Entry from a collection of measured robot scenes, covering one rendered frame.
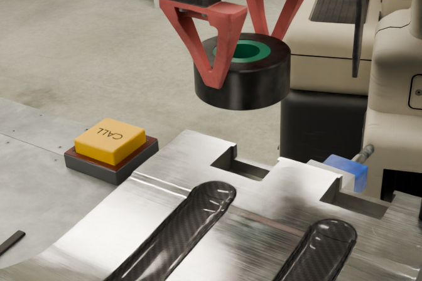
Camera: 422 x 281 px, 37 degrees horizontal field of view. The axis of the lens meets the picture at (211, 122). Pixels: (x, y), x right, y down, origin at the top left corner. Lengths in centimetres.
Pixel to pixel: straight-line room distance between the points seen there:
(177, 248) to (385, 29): 47
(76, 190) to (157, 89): 199
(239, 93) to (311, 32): 61
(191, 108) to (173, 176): 196
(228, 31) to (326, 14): 72
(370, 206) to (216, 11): 23
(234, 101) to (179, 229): 12
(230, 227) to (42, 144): 37
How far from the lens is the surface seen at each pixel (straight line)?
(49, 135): 84
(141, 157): 74
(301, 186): 55
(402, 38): 84
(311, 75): 111
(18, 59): 315
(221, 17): 44
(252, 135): 233
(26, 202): 72
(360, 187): 67
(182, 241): 51
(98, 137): 74
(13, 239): 67
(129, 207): 54
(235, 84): 49
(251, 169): 61
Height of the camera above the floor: 121
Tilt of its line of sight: 30 degrees down
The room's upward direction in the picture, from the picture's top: 3 degrees counter-clockwise
